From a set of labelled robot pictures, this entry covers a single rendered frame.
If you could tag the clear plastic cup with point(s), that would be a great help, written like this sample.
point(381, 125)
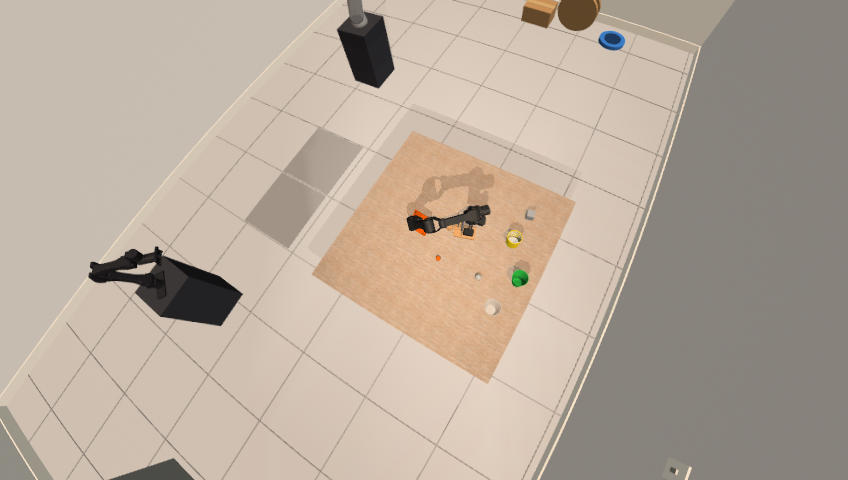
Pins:
point(492, 306)

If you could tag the green cup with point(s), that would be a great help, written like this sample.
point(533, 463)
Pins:
point(519, 278)

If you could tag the yellow mug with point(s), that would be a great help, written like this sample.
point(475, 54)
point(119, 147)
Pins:
point(513, 239)

